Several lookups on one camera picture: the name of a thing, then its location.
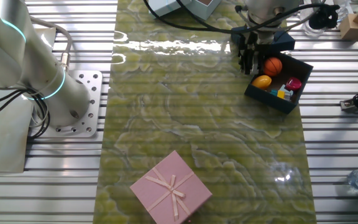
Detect orange toy basketball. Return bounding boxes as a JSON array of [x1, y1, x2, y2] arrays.
[[263, 57, 283, 77]]

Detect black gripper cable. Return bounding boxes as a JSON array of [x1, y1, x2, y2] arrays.
[[143, 0, 341, 35]]

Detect dark blue ribboned box lid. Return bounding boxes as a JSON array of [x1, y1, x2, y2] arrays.
[[231, 27, 295, 55]]

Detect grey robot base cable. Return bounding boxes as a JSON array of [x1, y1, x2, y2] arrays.
[[29, 17, 73, 72]]

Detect silver robot mounting plate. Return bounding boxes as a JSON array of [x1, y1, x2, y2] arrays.
[[29, 70, 104, 138]]

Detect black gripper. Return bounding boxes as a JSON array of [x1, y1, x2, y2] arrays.
[[239, 30, 275, 76]]

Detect pink translucent plastic toy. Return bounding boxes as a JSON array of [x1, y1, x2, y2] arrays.
[[286, 77, 303, 91]]

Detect green marble pattern mat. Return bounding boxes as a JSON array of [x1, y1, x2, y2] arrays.
[[92, 0, 317, 224]]

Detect light blue number one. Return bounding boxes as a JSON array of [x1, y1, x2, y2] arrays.
[[278, 84, 294, 97]]

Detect wooden block puzzle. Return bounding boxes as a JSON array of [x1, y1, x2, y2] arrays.
[[339, 9, 358, 41]]

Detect light blue ribboned box lid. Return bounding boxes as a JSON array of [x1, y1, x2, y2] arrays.
[[147, 0, 192, 19]]

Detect dark blue gift box base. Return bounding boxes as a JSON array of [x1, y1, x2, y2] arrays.
[[244, 52, 314, 114]]

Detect light blue gift box base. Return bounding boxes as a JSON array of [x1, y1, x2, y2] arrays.
[[185, 0, 222, 21]]

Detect pink ribboned gift box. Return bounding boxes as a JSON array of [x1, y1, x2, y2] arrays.
[[129, 150, 213, 224]]

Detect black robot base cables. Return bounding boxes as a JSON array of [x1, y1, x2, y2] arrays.
[[0, 82, 51, 140]]

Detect yellow toy mango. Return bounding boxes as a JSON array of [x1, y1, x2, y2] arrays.
[[251, 75, 272, 91]]

